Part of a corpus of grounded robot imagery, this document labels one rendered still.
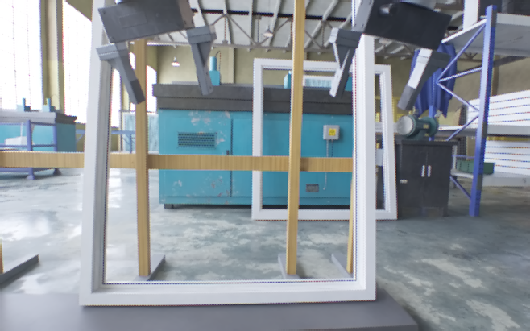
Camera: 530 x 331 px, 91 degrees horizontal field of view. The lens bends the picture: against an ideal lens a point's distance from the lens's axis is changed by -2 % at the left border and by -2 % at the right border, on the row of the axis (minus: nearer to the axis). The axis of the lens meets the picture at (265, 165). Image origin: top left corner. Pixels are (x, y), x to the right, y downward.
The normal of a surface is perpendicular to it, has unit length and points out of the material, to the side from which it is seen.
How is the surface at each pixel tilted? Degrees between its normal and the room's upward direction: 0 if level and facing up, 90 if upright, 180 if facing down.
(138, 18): 113
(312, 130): 90
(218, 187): 90
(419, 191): 90
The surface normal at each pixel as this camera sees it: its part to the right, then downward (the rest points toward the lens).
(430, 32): 0.08, 0.48
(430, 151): 0.07, 0.09
